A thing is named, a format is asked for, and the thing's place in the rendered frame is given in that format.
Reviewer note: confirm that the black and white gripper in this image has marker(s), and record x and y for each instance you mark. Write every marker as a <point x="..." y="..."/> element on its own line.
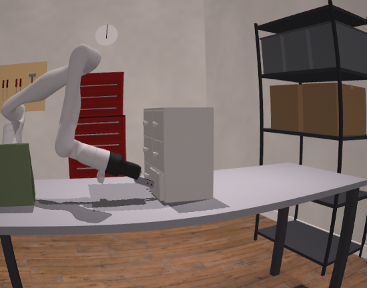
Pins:
<point x="112" y="163"/>

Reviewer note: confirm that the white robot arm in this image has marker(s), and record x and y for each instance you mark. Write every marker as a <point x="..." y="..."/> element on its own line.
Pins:
<point x="83" y="60"/>

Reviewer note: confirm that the white chest of drawers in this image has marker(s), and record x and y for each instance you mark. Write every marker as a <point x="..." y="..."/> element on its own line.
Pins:
<point x="188" y="152"/>

